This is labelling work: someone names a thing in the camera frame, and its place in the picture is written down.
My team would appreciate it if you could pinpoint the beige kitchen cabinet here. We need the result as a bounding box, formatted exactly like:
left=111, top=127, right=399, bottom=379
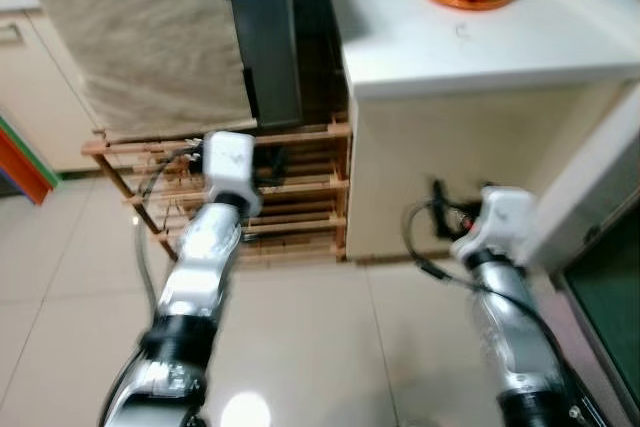
left=0, top=0, right=101, bottom=176

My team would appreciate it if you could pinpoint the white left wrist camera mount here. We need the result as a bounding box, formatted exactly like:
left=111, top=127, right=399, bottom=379
left=200, top=132, right=264, bottom=218

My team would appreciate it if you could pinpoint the small grey fridge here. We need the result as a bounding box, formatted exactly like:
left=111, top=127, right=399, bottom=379
left=10, top=0, right=303, bottom=138

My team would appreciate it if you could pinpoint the wooden slatted rack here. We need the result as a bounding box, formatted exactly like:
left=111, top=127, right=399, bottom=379
left=82, top=119, right=353, bottom=266

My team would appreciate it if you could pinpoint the white door frame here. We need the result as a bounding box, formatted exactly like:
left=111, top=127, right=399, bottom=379
left=525, top=82, right=640, bottom=276

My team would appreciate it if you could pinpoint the orange green striped panel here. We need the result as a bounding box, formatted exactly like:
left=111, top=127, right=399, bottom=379
left=0, top=115, right=61, bottom=206

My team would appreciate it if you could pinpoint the beige cloth fridge cover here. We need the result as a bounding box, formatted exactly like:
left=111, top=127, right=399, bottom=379
left=10, top=0, right=253, bottom=138

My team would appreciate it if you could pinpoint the white counter cabinet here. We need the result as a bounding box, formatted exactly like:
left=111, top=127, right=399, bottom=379
left=325, top=0, right=640, bottom=263

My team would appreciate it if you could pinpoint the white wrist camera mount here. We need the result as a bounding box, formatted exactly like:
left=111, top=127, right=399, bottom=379
left=200, top=132, right=264, bottom=218
left=450, top=185, right=542, bottom=270

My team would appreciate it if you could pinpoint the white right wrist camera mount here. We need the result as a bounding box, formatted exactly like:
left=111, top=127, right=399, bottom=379
left=450, top=185, right=542, bottom=270

